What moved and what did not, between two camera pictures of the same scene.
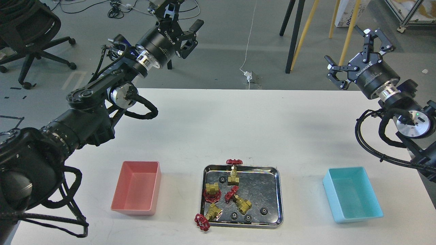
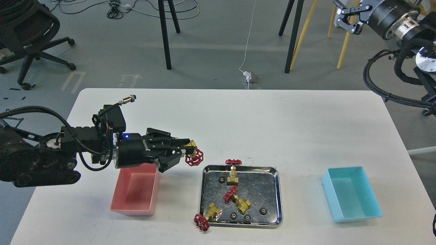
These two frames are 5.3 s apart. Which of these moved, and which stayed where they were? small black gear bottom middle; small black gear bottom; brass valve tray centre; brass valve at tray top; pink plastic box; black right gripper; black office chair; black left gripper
Moved: black left gripper; black right gripper
Stayed: black office chair; pink plastic box; small black gear bottom middle; small black gear bottom; brass valve tray centre; brass valve at tray top
